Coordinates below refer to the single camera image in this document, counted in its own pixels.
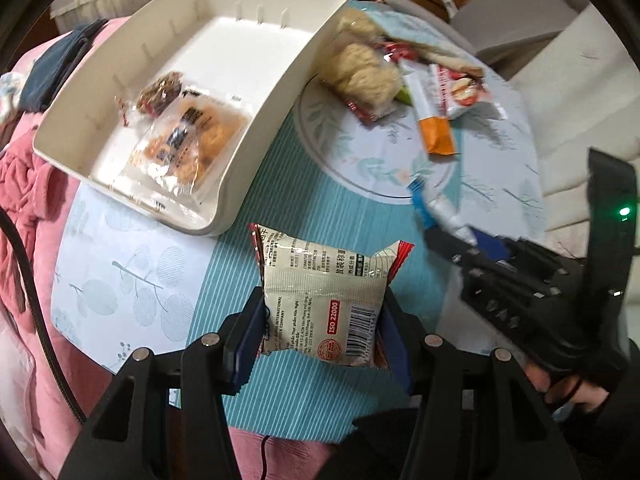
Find small blue white packet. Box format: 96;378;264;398
408;177;509;261

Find beige red snack packet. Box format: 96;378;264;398
250;223;413;367

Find orange crab snack packet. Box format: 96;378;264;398
122;89;250;197

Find white orange snack bar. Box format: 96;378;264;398
399;58;458;156

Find large light blue snack bag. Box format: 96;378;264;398
364;6;454;52

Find person's right hand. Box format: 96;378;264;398
524;362;610;413

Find tree pattern tablecloth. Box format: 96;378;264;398
49;0;549;443

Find cream floral mattress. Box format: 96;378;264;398
511;6;639;257

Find white red apple snack bag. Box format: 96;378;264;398
427;64;506;119

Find pink blanket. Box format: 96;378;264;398
1;113;331;479

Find grey office chair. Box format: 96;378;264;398
383;0;589;64

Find brown flat snack packet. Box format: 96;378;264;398
416;47;485;78

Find white plastic tray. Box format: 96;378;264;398
32;0;349;235

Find red round snack packet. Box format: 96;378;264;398
380;41;419;64

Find dark red candy packet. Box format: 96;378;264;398
115;70;183;127

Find clear bag pale puffs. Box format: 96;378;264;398
319;6;402;125

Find black cable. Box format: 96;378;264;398
0;206;89;426

